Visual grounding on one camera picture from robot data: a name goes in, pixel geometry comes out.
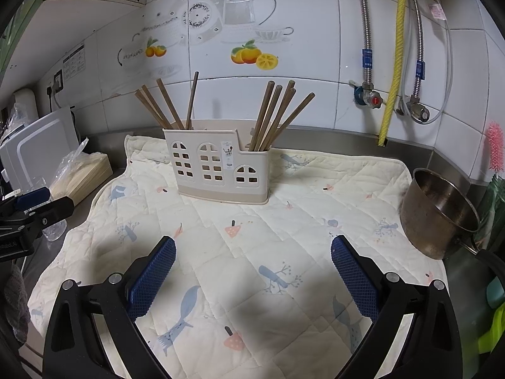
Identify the pink bottle brush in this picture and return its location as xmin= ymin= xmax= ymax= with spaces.
xmin=484 ymin=122 xmax=505 ymax=174

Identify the green panel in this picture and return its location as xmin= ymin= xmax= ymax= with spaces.
xmin=0 ymin=0 xmax=54 ymax=60

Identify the braided hose right valve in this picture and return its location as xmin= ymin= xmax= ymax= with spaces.
xmin=396 ymin=20 xmax=454 ymax=125

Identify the wall chart sticker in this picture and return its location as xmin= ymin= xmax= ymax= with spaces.
xmin=62 ymin=43 xmax=85 ymax=80

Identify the beige plastic utensil holder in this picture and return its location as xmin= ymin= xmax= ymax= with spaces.
xmin=163 ymin=119 xmax=271 ymax=206

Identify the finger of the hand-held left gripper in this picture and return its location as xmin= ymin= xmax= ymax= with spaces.
xmin=0 ymin=197 xmax=76 ymax=238
xmin=0 ymin=187 xmax=51 ymax=216

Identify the green plastic item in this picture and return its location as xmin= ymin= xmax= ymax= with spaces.
xmin=475 ymin=308 xmax=505 ymax=354

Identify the stainless steel pot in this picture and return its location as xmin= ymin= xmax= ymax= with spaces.
xmin=400 ymin=168 xmax=505 ymax=275

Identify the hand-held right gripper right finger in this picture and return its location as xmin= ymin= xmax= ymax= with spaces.
xmin=330 ymin=234 xmax=462 ymax=379

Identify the metal angle valve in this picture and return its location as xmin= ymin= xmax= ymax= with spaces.
xmin=402 ymin=93 xmax=431 ymax=122

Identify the glass jar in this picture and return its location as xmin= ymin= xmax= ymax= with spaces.
xmin=475 ymin=174 xmax=505 ymax=249

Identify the yellow gas hose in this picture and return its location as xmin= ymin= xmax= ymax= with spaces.
xmin=378 ymin=0 xmax=409 ymax=147

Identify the clear plastic bag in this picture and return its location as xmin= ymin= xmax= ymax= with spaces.
xmin=0 ymin=103 xmax=30 ymax=135

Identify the person's left forearm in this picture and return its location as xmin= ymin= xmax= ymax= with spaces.
xmin=3 ymin=262 xmax=32 ymax=344

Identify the red handle water valve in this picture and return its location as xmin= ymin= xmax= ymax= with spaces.
xmin=352 ymin=81 xmax=384 ymax=109

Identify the white water purifier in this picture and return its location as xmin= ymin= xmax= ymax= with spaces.
xmin=12 ymin=89 xmax=38 ymax=111

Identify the white countertop appliance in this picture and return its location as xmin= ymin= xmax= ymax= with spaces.
xmin=0 ymin=105 xmax=80 ymax=190

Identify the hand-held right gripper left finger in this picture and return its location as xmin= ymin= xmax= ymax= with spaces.
xmin=43 ymin=235 xmax=177 ymax=379

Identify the teal plastic item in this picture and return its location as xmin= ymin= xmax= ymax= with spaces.
xmin=486 ymin=276 xmax=505 ymax=309

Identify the braided metal hose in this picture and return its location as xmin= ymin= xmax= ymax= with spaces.
xmin=352 ymin=0 xmax=375 ymax=87
xmin=410 ymin=0 xmax=427 ymax=99

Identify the cream quilted printed mat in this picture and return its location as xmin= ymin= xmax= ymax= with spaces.
xmin=27 ymin=134 xmax=448 ymax=379

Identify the beige pack in plastic wrap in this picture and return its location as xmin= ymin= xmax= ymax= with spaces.
xmin=49 ymin=138 xmax=115 ymax=206

